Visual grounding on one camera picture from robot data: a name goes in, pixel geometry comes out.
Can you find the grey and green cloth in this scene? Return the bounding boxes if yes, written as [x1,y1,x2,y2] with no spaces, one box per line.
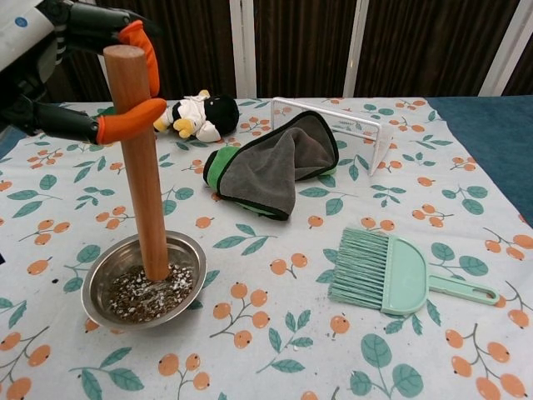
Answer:
[202,111,341,222]

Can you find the stainless steel bowl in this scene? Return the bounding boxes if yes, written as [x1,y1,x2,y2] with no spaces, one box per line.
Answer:
[80,232,208,333]

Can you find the floral printed tablecloth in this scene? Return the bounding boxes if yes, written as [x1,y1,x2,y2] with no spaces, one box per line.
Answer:
[0,96,533,400]

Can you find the clear acrylic stand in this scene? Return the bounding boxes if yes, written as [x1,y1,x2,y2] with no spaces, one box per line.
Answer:
[270,96,397,177]

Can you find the crushed brown and white bits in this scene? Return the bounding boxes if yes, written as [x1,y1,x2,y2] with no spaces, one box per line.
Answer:
[108,264,195,323]

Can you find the blue table cover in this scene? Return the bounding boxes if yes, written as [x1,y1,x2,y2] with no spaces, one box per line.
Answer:
[0,94,533,233]

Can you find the white frame post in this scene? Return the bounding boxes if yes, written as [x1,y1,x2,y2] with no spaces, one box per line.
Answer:
[342,0,370,99]
[230,0,258,99]
[478,0,533,98]

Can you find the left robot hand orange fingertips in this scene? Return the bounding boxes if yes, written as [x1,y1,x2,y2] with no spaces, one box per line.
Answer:
[0,0,168,146]

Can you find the black and white plush toy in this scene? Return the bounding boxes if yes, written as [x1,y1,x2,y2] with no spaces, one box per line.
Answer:
[153,89,241,142]

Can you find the dark brown pleated curtain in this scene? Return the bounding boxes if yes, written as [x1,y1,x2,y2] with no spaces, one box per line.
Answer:
[41,0,533,105]

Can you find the wooden rolling pin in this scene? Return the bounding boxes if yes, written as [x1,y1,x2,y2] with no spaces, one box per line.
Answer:
[102,45,171,281]

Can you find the mint green hand brush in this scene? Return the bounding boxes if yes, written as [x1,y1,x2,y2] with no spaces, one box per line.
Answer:
[326,227,501,316]

